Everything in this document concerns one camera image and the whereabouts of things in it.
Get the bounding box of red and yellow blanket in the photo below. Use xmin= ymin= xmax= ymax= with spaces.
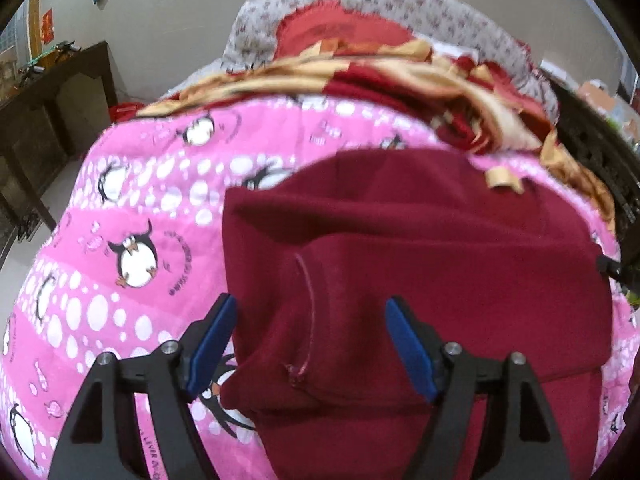
xmin=165 ymin=40 xmax=618 ymax=236

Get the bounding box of dark wooden desk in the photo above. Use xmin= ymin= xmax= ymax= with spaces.
xmin=0 ymin=41 xmax=118 ymax=271

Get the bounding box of pink penguin print blanket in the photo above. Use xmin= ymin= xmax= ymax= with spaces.
xmin=0 ymin=95 xmax=640 ymax=480

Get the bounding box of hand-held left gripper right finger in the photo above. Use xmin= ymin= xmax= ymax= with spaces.
xmin=385 ymin=296 xmax=573 ymax=480

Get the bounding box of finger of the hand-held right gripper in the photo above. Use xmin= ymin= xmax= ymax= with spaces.
xmin=595 ymin=255 xmax=640 ymax=291

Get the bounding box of red basin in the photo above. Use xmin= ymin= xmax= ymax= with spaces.
xmin=109 ymin=102 xmax=141 ymax=124

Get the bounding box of dark wooden headboard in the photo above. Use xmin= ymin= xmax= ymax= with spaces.
xmin=540 ymin=60 xmax=640 ymax=241

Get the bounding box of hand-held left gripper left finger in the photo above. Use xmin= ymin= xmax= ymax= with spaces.
xmin=47 ymin=292 xmax=237 ymax=480

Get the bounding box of red frilled pillow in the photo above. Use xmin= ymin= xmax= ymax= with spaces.
xmin=275 ymin=0 xmax=416 ymax=57

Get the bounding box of dark red garment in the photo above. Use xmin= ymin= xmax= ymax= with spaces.
xmin=220 ymin=147 xmax=616 ymax=480

